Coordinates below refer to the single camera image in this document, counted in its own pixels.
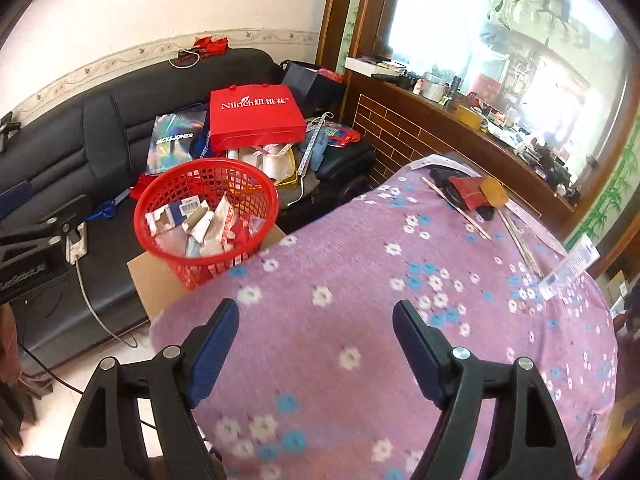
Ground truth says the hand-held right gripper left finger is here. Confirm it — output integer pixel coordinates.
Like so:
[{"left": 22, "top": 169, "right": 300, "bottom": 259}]
[{"left": 54, "top": 298, "right": 241, "bottom": 480}]

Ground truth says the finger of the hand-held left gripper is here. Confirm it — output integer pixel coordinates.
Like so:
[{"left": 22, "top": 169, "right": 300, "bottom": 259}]
[{"left": 0, "top": 195, "right": 93, "bottom": 261}]

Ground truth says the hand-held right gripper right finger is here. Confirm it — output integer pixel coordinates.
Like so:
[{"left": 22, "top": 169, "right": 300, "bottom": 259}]
[{"left": 392, "top": 300, "right": 581, "bottom": 480}]

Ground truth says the white plastic bag red print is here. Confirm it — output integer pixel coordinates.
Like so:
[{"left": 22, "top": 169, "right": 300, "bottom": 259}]
[{"left": 201, "top": 194, "right": 237, "bottom": 257}]

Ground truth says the red plastic basket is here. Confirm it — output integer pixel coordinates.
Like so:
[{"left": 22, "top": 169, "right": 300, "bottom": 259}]
[{"left": 133, "top": 158, "right": 281, "bottom": 292}]

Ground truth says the long white medicine box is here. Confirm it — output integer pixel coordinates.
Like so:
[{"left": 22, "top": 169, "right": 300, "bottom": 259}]
[{"left": 144, "top": 198, "right": 212, "bottom": 237}]

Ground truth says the cardboard box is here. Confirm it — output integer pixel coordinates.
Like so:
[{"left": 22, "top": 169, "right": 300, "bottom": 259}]
[{"left": 126, "top": 224, "right": 288, "bottom": 322}]

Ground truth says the black sofa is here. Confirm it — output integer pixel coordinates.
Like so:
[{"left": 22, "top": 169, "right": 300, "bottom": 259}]
[{"left": 0, "top": 48, "right": 377, "bottom": 377}]

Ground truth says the bundle of bamboo sticks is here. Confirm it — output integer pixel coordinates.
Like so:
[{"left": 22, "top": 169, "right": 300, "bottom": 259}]
[{"left": 494, "top": 206, "right": 545, "bottom": 279}]

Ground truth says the wooden chopstick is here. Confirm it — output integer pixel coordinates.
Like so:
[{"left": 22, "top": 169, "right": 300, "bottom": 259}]
[{"left": 421, "top": 175, "right": 494, "bottom": 241}]

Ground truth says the glossy printed bag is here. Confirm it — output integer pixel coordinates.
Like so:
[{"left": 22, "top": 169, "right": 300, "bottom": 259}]
[{"left": 146, "top": 109, "right": 209, "bottom": 177}]

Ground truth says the red packet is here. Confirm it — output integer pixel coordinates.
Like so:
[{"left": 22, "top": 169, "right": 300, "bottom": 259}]
[{"left": 446, "top": 174, "right": 494, "bottom": 212}]

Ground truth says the white lotion tube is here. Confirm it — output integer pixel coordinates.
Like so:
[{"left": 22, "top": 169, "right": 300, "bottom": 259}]
[{"left": 539, "top": 244, "right": 602, "bottom": 302}]

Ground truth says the black flat object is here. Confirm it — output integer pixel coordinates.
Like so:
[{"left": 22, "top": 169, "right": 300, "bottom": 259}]
[{"left": 429, "top": 166, "right": 497, "bottom": 222}]

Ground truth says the wooden counter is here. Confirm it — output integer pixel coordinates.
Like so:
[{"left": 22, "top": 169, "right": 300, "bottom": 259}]
[{"left": 319, "top": 0, "right": 640, "bottom": 262}]

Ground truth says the red gift box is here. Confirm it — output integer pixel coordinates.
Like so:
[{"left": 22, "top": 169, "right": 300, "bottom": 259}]
[{"left": 208, "top": 83, "right": 308, "bottom": 154}]

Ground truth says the red cloth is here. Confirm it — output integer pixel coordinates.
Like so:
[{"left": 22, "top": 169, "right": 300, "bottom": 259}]
[{"left": 192, "top": 35, "right": 232, "bottom": 57}]

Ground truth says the metal pot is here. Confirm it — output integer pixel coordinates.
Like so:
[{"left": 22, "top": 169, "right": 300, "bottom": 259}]
[{"left": 419, "top": 72, "right": 447, "bottom": 102}]

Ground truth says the dark blue bag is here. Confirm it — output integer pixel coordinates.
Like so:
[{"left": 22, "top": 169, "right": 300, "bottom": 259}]
[{"left": 279, "top": 59, "right": 348, "bottom": 118}]

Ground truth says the white cable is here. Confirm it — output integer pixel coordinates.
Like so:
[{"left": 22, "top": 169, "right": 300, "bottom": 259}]
[{"left": 65, "top": 221, "right": 152, "bottom": 349}]

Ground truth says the bamboo wall sticker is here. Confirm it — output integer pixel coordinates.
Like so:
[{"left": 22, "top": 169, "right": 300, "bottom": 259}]
[{"left": 564, "top": 144, "right": 640, "bottom": 262}]

